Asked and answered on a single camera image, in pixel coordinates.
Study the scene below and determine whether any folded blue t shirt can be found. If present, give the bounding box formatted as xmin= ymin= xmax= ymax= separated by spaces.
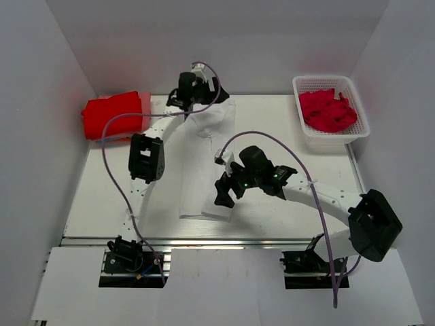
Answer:
xmin=95 ymin=136 xmax=131 ymax=143

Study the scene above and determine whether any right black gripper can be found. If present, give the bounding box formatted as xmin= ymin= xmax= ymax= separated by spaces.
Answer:
xmin=215 ymin=159 xmax=262 ymax=208

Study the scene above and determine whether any purple cable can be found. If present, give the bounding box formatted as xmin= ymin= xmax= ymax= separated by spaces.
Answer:
xmin=213 ymin=130 xmax=362 ymax=309
xmin=101 ymin=61 xmax=222 ymax=288

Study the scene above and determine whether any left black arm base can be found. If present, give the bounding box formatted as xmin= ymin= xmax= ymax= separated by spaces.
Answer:
xmin=103 ymin=236 xmax=164 ymax=274

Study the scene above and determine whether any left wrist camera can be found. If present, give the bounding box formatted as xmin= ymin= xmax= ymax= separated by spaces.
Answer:
xmin=191 ymin=62 xmax=208 ymax=83

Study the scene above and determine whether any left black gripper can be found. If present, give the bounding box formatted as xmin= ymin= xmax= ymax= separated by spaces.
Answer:
xmin=190 ymin=75 xmax=229 ymax=105

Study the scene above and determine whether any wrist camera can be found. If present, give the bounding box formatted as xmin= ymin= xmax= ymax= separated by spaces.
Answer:
xmin=191 ymin=62 xmax=208 ymax=83
xmin=214 ymin=149 xmax=234 ymax=171

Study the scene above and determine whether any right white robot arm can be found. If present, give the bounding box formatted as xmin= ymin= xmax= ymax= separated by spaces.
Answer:
xmin=214 ymin=145 xmax=403 ymax=271

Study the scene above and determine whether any white plastic basket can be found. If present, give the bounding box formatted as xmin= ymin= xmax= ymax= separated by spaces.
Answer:
xmin=292 ymin=75 xmax=370 ymax=146

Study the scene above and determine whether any white t shirt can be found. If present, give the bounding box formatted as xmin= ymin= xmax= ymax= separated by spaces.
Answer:
xmin=179 ymin=99 xmax=236 ymax=222

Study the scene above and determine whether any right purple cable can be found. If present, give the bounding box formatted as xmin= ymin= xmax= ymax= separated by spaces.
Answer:
xmin=213 ymin=130 xmax=362 ymax=309

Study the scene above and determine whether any crumpled magenta t shirt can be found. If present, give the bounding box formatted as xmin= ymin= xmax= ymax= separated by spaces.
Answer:
xmin=298 ymin=88 xmax=358 ymax=133

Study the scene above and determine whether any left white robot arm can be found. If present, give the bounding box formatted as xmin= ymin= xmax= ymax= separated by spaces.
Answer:
xmin=119 ymin=62 xmax=229 ymax=241

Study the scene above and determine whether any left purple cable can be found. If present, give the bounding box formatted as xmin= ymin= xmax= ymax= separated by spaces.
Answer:
xmin=101 ymin=61 xmax=222 ymax=288

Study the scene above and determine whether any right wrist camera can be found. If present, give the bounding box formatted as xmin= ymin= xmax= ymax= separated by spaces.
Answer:
xmin=214 ymin=149 xmax=234 ymax=171

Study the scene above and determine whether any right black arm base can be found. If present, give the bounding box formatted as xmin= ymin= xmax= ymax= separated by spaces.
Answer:
xmin=279 ymin=234 xmax=330 ymax=274

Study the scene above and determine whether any folded red t shirt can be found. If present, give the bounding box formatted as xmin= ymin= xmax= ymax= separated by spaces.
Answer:
xmin=81 ymin=91 xmax=143 ymax=141

